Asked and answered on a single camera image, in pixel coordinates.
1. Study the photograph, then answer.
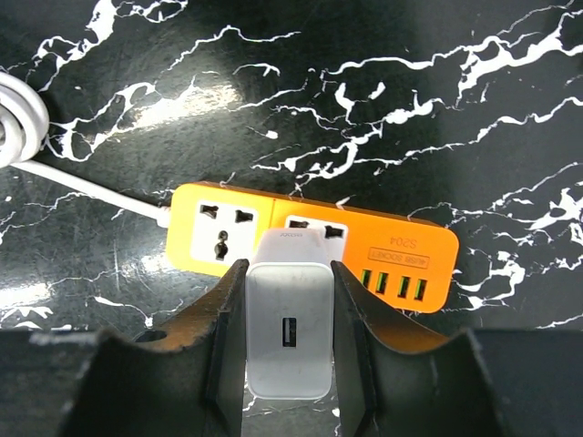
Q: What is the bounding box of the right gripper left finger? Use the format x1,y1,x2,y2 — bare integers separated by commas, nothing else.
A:
59,259,249,436

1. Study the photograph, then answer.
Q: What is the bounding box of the orange power strip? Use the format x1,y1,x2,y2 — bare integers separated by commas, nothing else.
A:
166,182,459,313

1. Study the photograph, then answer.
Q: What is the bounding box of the white orange-strip cord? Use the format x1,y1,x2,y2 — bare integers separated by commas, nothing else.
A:
0,71,172,224

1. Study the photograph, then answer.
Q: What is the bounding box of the black marble mat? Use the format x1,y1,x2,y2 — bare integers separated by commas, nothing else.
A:
1,1,582,436

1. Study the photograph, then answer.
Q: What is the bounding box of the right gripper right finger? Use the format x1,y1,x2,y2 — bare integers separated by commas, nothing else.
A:
332,261,501,436

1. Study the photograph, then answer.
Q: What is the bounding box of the white USB charger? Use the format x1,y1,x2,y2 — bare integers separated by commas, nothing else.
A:
245,229,334,400

